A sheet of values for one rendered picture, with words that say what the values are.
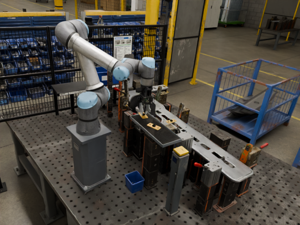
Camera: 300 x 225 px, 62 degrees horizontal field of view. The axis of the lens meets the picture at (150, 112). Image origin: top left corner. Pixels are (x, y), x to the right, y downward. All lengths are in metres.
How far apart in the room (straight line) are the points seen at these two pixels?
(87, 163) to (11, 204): 1.32
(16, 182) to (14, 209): 0.37
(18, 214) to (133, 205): 1.33
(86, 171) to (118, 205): 0.29
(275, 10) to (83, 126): 13.18
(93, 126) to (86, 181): 0.40
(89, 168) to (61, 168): 0.36
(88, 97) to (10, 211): 1.58
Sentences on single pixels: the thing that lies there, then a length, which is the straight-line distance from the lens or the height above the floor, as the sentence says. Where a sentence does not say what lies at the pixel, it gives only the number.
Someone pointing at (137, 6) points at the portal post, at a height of 1.41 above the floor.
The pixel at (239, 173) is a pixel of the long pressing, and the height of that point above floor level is 1.00.
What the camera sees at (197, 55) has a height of 0.66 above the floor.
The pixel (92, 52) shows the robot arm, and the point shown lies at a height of 1.60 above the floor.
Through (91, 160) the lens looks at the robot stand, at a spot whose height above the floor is 0.93.
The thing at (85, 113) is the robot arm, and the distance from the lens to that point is 1.49.
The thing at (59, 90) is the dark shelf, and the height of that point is 1.03.
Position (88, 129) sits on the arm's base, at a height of 1.14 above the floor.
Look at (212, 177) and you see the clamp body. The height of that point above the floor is 1.01.
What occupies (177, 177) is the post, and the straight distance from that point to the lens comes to 1.42.
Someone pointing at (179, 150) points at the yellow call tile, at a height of 1.16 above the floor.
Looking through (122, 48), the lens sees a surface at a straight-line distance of 2.66.
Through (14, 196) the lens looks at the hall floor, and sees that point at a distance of 2.88.
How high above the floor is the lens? 1.94
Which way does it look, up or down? 27 degrees down
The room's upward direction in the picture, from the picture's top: 5 degrees clockwise
